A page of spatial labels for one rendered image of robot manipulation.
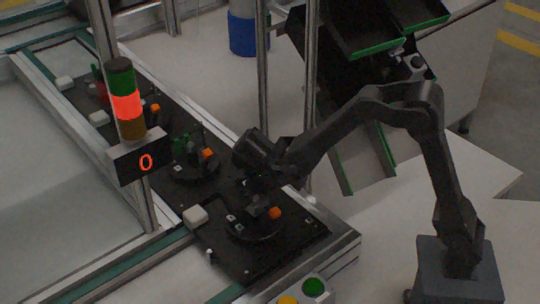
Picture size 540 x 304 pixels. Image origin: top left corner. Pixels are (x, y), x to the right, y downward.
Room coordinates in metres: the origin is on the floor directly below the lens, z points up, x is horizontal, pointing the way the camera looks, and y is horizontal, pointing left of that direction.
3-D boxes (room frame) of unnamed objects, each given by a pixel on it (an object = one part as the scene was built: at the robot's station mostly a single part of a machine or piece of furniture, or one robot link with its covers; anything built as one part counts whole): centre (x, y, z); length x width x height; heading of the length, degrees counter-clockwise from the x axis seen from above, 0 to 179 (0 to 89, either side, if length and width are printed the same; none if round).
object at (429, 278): (0.65, -0.36, 0.96); 0.15 x 0.15 x 0.20; 82
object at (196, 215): (0.88, 0.18, 0.97); 0.05 x 0.05 x 0.04; 38
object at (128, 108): (0.83, 0.26, 1.33); 0.05 x 0.05 x 0.05
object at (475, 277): (0.65, -0.36, 1.09); 0.07 x 0.07 x 0.06; 82
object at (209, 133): (1.06, 0.20, 1.01); 0.24 x 0.24 x 0.13; 38
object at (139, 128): (0.83, 0.26, 1.28); 0.05 x 0.05 x 0.05
